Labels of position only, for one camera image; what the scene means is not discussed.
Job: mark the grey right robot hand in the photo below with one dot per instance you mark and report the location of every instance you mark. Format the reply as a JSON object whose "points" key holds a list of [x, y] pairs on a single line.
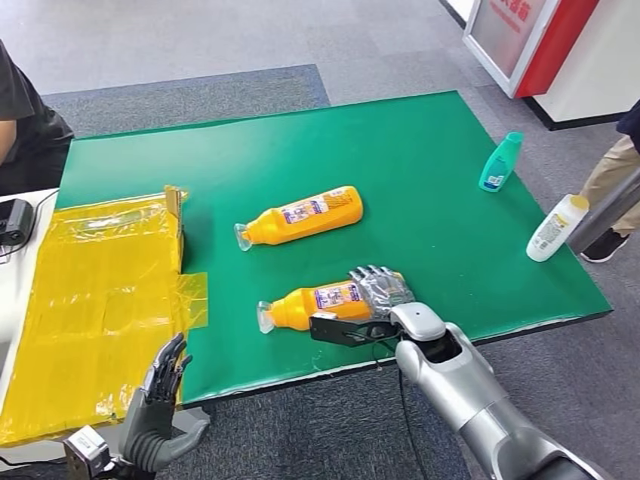
{"points": [[385, 291]]}

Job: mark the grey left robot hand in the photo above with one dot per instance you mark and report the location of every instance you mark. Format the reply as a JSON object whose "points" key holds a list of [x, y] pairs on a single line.
{"points": [[150, 414]]}

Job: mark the orange bottle with clear cap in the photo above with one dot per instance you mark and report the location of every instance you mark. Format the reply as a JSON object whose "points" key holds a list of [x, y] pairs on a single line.
{"points": [[310, 306], [310, 218]]}

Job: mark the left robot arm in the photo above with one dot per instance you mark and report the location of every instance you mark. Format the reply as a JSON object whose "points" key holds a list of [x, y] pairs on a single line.
{"points": [[143, 460]]}

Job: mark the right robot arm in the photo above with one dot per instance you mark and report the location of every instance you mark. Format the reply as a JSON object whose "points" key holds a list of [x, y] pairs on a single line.
{"points": [[465, 391]]}

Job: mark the person's forearm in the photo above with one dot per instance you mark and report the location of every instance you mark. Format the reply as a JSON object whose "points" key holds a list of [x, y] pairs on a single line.
{"points": [[4, 139]]}

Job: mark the teal bottle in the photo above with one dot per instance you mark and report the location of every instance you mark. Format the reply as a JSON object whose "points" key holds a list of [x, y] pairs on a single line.
{"points": [[497, 166]]}

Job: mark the white bottle with yellow cap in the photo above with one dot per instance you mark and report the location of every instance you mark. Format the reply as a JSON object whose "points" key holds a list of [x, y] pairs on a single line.
{"points": [[550, 232]]}

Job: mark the white table foot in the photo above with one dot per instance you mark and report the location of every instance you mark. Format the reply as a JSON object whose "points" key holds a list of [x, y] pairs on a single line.
{"points": [[190, 414]]}

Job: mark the yellow film covered cardboard box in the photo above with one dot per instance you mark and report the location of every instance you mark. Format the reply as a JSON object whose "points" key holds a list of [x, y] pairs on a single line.
{"points": [[100, 298]]}

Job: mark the green table mat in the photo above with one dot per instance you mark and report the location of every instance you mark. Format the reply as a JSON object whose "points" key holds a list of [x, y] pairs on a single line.
{"points": [[425, 166]]}

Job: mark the white desk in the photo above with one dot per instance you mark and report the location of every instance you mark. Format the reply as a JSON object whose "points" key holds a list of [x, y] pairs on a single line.
{"points": [[15, 285]]}

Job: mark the black device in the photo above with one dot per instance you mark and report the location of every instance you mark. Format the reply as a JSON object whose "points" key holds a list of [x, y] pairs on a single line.
{"points": [[15, 222]]}

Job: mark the grey metal pole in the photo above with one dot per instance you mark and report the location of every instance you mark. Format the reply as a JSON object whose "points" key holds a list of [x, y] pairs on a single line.
{"points": [[605, 212]]}

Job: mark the seated person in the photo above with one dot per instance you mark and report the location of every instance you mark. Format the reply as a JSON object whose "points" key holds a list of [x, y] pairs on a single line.
{"points": [[35, 152]]}

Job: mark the standing person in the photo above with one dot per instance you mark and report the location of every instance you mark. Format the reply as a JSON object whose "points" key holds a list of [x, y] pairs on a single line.
{"points": [[610, 172]]}

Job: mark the red and white sign board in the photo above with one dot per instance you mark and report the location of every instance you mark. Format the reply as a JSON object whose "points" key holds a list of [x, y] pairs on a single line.
{"points": [[550, 46]]}

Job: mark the white counter with black base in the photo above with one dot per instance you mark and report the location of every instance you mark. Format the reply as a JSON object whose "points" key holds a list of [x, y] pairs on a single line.
{"points": [[600, 66]]}

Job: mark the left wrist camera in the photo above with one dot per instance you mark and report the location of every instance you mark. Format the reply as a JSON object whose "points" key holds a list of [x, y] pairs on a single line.
{"points": [[84, 450]]}

